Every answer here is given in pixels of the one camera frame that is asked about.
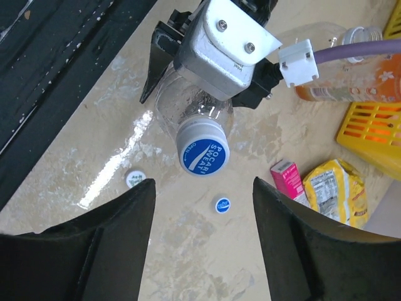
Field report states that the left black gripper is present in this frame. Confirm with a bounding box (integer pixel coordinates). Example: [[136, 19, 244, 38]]
[[139, 0, 283, 110]]

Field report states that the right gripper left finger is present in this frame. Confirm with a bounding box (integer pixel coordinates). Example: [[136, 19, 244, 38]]
[[1, 179, 155, 300]]

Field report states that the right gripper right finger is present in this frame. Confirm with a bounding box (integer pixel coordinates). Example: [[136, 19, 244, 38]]
[[253, 177, 400, 300]]

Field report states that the clear bottle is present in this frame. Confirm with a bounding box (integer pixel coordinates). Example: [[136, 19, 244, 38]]
[[154, 67, 235, 176], [277, 22, 383, 51]]

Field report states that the blue Pocari Sweat cap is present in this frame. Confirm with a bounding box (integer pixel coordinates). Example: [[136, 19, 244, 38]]
[[176, 116, 230, 177]]

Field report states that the orange drink bottle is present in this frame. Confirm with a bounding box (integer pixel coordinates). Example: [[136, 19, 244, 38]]
[[294, 54, 400, 103]]

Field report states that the yellow snack bag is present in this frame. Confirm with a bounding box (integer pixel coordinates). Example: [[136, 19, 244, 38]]
[[303, 159, 369, 229]]

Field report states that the pink carton box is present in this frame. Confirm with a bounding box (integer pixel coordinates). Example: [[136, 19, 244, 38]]
[[270, 159, 307, 204]]

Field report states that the blue cap far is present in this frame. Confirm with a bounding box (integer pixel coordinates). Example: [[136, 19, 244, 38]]
[[214, 197, 231, 214]]

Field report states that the yellow plastic shopping basket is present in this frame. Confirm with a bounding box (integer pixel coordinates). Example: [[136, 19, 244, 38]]
[[335, 0, 401, 182]]

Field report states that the black base frame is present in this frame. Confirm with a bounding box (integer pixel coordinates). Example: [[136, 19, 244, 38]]
[[1, 1, 154, 205]]

